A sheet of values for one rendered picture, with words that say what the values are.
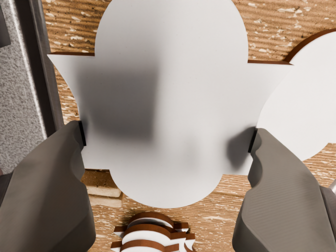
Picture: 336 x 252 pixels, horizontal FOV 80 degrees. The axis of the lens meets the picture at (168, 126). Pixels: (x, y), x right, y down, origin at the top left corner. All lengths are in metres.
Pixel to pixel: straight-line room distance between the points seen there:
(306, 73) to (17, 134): 0.34
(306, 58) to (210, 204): 0.23
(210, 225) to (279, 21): 0.30
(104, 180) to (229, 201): 0.18
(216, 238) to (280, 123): 0.25
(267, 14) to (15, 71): 0.26
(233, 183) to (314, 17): 0.20
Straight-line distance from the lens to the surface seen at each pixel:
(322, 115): 0.25
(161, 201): 0.16
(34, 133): 0.32
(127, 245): 0.35
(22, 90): 0.29
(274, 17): 0.21
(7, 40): 0.27
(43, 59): 0.26
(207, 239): 0.42
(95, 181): 0.28
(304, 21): 0.22
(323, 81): 0.23
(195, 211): 0.35
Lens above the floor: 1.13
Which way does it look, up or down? 56 degrees down
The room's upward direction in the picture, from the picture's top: 177 degrees counter-clockwise
